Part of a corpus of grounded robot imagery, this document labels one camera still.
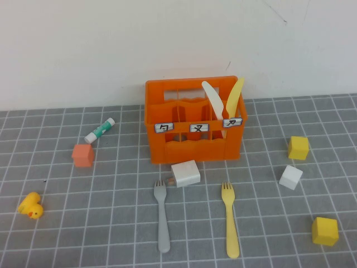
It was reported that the grey plastic fork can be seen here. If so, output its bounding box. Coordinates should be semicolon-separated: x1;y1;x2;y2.
153;179;171;254

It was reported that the yellow plastic fork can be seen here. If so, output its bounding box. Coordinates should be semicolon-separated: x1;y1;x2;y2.
221;181;240;260

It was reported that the orange plastic cutlery holder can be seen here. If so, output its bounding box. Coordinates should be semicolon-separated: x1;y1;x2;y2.
144;75;249;165

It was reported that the white label spoon character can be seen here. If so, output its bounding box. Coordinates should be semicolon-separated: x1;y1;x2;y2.
154;122;175;134

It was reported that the white label fork character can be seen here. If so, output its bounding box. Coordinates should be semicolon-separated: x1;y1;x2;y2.
189;123;210;133

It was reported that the white power adapter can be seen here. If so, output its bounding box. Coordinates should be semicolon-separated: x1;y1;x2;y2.
167;159;201;188

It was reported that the white plastic knife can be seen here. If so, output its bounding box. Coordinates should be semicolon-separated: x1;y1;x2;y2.
201;80;228;139

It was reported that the white label knife character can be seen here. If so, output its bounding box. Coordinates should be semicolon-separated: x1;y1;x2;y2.
222;117;243;128

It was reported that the yellow plastic knife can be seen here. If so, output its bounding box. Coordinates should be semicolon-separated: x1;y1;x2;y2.
225;77;245;121

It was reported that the white green glue stick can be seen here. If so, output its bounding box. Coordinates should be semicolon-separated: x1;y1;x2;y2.
84;117;116;143

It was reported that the orange cube block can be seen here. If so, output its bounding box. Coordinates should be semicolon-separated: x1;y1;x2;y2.
71;143;95;168

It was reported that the grey checked table mat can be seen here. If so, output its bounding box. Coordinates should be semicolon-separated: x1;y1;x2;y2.
0;93;357;268

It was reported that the white cube block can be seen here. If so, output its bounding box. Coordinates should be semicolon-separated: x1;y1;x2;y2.
278;165;304;192

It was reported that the yellow cube block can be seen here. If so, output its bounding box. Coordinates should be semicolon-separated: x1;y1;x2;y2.
287;136;310;161
311;217;340;247

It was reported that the yellow rubber duck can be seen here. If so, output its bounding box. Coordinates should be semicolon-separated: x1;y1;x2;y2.
17;192;45;220

